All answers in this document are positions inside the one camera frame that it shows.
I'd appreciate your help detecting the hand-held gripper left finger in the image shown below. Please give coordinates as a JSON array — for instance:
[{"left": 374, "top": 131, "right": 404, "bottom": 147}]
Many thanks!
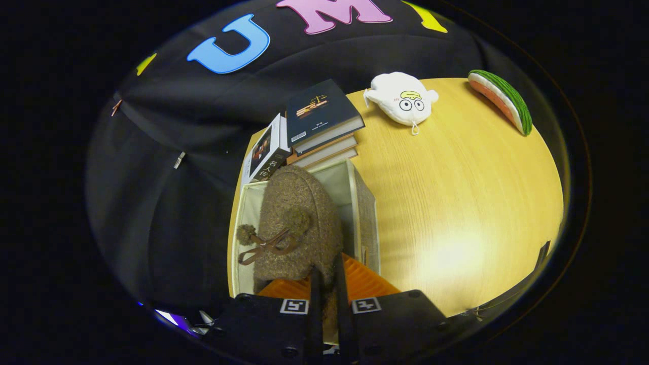
[{"left": 213, "top": 268, "right": 325, "bottom": 365}]

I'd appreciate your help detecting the bright screen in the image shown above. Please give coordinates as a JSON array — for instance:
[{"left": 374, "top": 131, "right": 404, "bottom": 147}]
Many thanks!
[{"left": 152, "top": 307, "right": 203, "bottom": 338}]

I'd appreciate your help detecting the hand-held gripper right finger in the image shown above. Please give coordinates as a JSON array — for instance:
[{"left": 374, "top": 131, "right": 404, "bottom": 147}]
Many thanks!
[{"left": 332, "top": 252, "right": 452, "bottom": 365}]

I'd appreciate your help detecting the brown fuzzy shoe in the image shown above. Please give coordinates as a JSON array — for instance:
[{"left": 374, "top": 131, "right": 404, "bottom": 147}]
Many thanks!
[{"left": 236, "top": 165, "right": 344, "bottom": 345}]

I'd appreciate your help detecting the white cover book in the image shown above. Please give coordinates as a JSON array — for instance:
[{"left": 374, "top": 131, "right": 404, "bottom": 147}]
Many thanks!
[{"left": 241, "top": 113, "right": 292, "bottom": 186}]

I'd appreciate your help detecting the white plush toy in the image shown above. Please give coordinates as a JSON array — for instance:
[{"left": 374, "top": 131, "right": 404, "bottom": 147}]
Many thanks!
[{"left": 363, "top": 71, "right": 440, "bottom": 136}]

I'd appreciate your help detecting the watermelon slice plush toy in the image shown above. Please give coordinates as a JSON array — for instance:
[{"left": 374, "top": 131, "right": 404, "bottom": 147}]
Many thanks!
[{"left": 467, "top": 69, "right": 533, "bottom": 136}]

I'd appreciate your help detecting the dark cover book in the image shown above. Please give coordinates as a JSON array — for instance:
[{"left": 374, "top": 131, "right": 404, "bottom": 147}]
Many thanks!
[{"left": 285, "top": 79, "right": 366, "bottom": 154}]

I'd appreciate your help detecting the brown cover book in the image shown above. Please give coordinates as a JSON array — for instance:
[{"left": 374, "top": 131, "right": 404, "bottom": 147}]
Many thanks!
[
  {"left": 294, "top": 147, "right": 359, "bottom": 170},
  {"left": 286, "top": 133, "right": 358, "bottom": 165}
]

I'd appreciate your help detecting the grey fabric storage box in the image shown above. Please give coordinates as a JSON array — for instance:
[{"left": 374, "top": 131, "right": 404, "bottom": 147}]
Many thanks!
[{"left": 227, "top": 157, "right": 381, "bottom": 300}]

